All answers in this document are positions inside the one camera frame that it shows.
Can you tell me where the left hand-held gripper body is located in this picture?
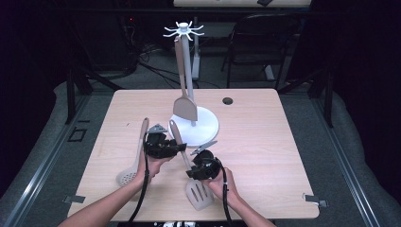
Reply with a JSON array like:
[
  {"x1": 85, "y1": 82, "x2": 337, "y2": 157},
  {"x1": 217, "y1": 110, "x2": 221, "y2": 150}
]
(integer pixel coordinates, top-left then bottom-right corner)
[{"x1": 143, "y1": 123, "x2": 179, "y2": 159}]

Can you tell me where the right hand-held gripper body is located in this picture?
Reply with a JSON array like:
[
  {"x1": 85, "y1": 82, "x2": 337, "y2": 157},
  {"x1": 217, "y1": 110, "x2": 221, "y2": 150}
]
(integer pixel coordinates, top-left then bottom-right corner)
[{"x1": 189, "y1": 140, "x2": 223, "y2": 181}]

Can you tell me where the person's left hand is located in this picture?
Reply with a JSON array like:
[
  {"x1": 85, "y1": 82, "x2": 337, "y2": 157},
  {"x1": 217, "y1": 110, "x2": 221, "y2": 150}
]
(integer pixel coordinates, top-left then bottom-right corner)
[{"x1": 135, "y1": 154, "x2": 175, "y2": 187}]

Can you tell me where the person's right hand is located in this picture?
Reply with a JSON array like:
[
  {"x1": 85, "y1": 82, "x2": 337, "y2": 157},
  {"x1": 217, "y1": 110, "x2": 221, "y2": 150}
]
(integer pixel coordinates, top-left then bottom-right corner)
[{"x1": 201, "y1": 166, "x2": 239, "y2": 203}]

